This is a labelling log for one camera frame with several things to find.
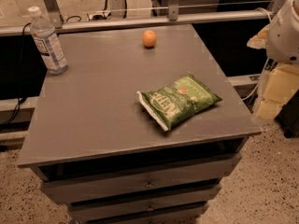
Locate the metal guard rail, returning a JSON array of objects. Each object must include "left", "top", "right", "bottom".
[{"left": 0, "top": 9, "right": 275, "bottom": 37}]

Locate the white power strip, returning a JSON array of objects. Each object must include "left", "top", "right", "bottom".
[{"left": 87, "top": 12, "right": 110, "bottom": 21}]

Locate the grey drawer cabinet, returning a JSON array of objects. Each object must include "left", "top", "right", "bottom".
[{"left": 18, "top": 25, "right": 260, "bottom": 224}]

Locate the white cable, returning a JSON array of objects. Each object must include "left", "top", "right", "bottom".
[{"left": 241, "top": 7, "right": 275, "bottom": 102}]

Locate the green jalapeno chip bag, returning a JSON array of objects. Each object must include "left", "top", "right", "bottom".
[{"left": 137, "top": 75, "right": 221, "bottom": 132}]

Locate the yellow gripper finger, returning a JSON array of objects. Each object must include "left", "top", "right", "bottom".
[
  {"left": 247, "top": 25, "right": 269, "bottom": 49},
  {"left": 253, "top": 63, "right": 299, "bottom": 121}
]

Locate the clear plastic water bottle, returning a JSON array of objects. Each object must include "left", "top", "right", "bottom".
[{"left": 28, "top": 7, "right": 67, "bottom": 75}]

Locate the black cable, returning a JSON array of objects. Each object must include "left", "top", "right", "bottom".
[{"left": 0, "top": 22, "right": 32, "bottom": 126}]

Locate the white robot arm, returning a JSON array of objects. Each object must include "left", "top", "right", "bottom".
[{"left": 247, "top": 0, "right": 299, "bottom": 120}]

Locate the orange fruit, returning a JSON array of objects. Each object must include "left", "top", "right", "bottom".
[{"left": 142, "top": 30, "right": 157, "bottom": 48}]

